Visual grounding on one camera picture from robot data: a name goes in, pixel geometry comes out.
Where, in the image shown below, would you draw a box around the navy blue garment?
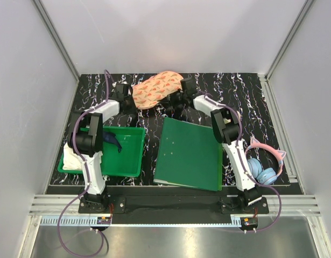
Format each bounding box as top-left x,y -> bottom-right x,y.
103,131 -> 122,153

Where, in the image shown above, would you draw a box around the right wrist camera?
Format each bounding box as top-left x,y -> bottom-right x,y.
180,77 -> 198,96

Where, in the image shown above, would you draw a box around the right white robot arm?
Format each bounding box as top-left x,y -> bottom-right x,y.
166,90 -> 262,213

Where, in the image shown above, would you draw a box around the white cloth garment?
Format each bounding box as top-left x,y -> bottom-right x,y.
62,144 -> 103,173

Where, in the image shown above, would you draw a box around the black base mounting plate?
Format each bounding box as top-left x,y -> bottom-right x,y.
79,195 -> 269,214

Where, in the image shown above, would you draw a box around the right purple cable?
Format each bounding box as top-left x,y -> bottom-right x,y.
202,92 -> 283,233

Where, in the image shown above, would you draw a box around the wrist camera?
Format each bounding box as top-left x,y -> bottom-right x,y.
180,77 -> 198,96
110,82 -> 133,102

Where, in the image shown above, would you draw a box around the green plastic bin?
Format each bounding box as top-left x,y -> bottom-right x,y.
58,126 -> 145,177

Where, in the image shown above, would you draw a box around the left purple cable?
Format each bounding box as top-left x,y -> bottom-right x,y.
57,69 -> 115,255

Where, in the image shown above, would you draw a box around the green ring binder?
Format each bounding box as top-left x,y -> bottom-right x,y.
153,117 -> 223,191

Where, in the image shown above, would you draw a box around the purple cable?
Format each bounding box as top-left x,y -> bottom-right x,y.
57,69 -> 115,255
202,92 -> 283,233

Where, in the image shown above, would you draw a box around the blue pink cat headphones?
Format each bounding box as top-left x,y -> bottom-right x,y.
245,137 -> 286,185

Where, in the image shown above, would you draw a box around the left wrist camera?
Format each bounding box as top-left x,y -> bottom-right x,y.
110,82 -> 133,102

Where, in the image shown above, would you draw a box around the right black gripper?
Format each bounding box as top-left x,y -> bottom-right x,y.
158,89 -> 187,109

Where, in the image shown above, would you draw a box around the pink mesh laundry bag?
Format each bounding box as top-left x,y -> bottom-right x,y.
132,71 -> 184,110

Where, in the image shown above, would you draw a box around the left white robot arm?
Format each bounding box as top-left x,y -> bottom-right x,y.
67,89 -> 136,213

